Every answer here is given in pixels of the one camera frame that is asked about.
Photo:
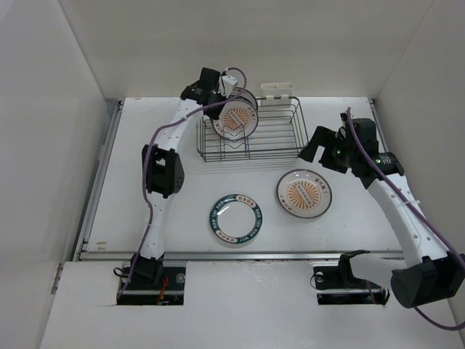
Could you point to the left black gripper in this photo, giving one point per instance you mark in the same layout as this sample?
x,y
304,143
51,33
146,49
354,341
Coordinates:
x,y
213,114

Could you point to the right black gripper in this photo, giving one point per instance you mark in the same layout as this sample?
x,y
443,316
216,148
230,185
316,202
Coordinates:
x,y
325,137

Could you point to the orange sunburst plate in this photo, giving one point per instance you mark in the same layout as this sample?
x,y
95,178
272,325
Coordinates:
x,y
304,194
238,120

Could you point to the metal wire dish rack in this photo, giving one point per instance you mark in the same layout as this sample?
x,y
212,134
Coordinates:
x,y
280,133

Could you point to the green rimmed plate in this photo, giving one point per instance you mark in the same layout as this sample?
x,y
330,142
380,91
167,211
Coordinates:
x,y
242,98
236,219

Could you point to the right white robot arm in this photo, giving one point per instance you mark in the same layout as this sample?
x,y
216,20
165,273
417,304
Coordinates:
x,y
431,270

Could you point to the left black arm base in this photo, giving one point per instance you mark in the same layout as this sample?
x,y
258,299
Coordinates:
x,y
169,291

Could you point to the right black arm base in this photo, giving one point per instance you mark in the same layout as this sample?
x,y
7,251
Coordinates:
x,y
331,290

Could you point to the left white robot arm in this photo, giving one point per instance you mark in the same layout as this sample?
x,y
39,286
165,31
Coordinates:
x,y
162,171

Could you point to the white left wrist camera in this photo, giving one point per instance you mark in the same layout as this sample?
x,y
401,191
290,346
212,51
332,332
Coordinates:
x,y
227,83

